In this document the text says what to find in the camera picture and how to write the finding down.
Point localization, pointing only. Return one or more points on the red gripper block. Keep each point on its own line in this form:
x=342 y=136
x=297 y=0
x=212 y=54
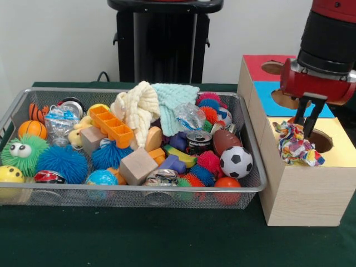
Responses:
x=320 y=89

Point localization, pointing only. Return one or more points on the white multicolour print cloth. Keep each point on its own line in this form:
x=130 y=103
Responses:
x=294 y=147

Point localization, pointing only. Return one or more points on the black drink can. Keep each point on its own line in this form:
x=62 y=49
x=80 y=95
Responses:
x=198 y=144

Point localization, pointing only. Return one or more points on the clear plastic bottle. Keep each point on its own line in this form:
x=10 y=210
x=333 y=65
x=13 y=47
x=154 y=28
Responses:
x=189 y=116

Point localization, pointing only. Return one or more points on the mint green cloth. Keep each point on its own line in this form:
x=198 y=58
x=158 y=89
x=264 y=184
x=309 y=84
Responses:
x=178 y=94

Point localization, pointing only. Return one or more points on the cream knitted cloth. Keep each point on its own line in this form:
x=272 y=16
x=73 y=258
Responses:
x=136 y=111

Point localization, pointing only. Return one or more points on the orange toy brick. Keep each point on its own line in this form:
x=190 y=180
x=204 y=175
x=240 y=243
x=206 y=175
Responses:
x=111 y=126

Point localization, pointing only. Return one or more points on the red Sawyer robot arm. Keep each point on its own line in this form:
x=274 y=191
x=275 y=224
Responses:
x=325 y=36

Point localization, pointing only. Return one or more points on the wooden box with three holes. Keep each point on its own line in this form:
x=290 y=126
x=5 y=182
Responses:
x=306 y=194

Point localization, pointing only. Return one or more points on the shallow mesh bin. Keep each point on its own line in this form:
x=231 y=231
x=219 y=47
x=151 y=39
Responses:
x=167 y=198

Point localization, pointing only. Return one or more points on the dark green tablecloth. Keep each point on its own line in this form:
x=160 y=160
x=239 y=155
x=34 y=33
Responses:
x=139 y=242
x=346 y=111

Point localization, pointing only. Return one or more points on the brown toy football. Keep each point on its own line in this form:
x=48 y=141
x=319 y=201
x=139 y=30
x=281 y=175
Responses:
x=226 y=142

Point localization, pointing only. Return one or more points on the black and white soccer ball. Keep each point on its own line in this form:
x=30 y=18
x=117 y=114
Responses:
x=236 y=162

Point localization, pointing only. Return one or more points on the plain wooden block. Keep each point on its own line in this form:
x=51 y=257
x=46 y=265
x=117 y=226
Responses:
x=137 y=167

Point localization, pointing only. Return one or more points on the blue spiky ball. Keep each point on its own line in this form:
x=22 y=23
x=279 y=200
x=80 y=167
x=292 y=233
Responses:
x=62 y=164

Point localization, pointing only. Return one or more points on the green spiky ball with eyes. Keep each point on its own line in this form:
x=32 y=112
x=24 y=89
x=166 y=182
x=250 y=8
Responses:
x=30 y=160

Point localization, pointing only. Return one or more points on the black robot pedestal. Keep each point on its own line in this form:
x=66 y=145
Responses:
x=167 y=41

